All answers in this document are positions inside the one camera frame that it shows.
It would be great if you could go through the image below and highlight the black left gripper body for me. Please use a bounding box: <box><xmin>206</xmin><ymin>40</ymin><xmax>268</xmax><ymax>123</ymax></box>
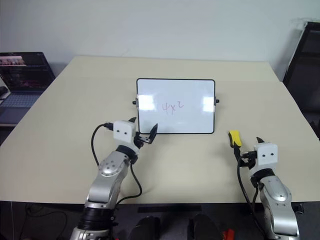
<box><xmin>133</xmin><ymin>131</ymin><xmax>154</xmax><ymax>149</ymax></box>

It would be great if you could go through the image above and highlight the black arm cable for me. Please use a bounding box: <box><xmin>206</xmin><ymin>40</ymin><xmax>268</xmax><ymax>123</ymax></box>
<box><xmin>236</xmin><ymin>159</ymin><xmax>266</xmax><ymax>236</ymax></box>
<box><xmin>90</xmin><ymin>122</ymin><xmax>144</xmax><ymax>201</ymax></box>

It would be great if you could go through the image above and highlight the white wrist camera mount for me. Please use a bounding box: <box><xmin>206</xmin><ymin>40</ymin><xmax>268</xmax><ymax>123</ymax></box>
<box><xmin>253</xmin><ymin>142</ymin><xmax>279</xmax><ymax>172</ymax></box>
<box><xmin>113</xmin><ymin>120</ymin><xmax>138</xmax><ymax>154</ymax></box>

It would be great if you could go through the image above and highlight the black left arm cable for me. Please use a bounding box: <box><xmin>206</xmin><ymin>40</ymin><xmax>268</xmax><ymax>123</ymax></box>
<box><xmin>90</xmin><ymin>122</ymin><xmax>144</xmax><ymax>201</ymax></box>

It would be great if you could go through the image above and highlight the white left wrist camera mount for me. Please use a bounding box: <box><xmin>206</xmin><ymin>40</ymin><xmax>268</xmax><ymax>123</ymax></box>
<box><xmin>113</xmin><ymin>120</ymin><xmax>138</xmax><ymax>154</ymax></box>

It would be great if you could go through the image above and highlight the dark rounded shape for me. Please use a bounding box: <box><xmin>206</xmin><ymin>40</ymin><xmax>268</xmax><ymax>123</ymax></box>
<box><xmin>129</xmin><ymin>215</ymin><xmax>161</xmax><ymax>240</ymax></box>

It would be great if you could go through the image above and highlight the thin black floor cable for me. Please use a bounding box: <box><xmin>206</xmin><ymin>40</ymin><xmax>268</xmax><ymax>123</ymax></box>
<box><xmin>24</xmin><ymin>202</ymin><xmax>69</xmax><ymax>240</ymax></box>

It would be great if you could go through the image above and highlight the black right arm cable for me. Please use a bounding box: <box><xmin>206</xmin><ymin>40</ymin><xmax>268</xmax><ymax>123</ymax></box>
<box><xmin>236</xmin><ymin>159</ymin><xmax>266</xmax><ymax>236</ymax></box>

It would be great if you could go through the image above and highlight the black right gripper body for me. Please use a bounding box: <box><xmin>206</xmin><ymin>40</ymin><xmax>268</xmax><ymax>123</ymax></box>
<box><xmin>240</xmin><ymin>150</ymin><xmax>256</xmax><ymax>169</ymax></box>

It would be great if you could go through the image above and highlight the open dark laptop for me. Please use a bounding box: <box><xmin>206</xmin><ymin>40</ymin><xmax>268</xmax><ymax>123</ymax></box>
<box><xmin>0</xmin><ymin>51</ymin><xmax>57</xmax><ymax>126</ymax></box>

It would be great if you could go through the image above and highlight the black-framed tabletop whiteboard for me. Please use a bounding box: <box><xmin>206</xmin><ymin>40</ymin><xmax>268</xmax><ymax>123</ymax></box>
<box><xmin>131</xmin><ymin>77</ymin><xmax>221</xmax><ymax>135</ymax></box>

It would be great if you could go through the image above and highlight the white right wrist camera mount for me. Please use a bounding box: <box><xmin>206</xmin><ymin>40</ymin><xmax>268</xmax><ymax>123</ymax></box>
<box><xmin>253</xmin><ymin>142</ymin><xmax>279</xmax><ymax>172</ymax></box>

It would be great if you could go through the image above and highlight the red object under table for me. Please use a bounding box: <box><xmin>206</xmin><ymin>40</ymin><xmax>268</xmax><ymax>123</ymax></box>
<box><xmin>221</xmin><ymin>221</ymin><xmax>235</xmax><ymax>240</ymax></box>

